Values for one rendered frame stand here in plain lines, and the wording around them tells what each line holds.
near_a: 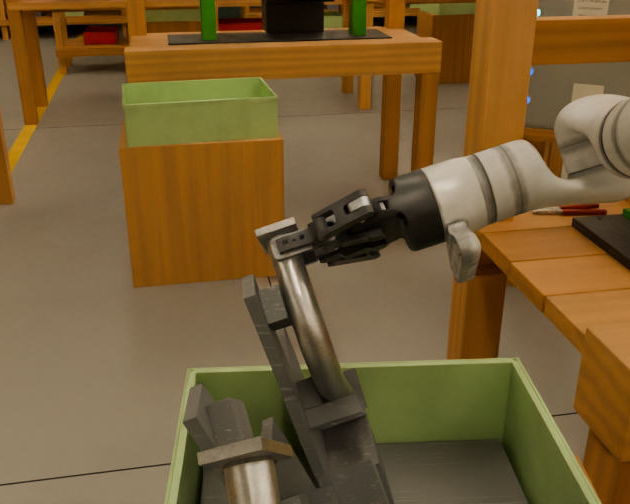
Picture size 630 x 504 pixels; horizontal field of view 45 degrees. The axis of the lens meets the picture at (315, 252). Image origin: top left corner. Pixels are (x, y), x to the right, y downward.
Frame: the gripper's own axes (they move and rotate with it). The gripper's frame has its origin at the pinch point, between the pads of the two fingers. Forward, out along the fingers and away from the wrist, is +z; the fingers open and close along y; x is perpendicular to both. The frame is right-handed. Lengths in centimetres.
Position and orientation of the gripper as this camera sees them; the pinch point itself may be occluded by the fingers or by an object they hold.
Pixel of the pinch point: (294, 251)
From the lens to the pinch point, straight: 74.1
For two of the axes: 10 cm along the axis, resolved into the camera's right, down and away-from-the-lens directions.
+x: 2.9, 8.9, -3.5
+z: -9.5, 3.1, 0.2
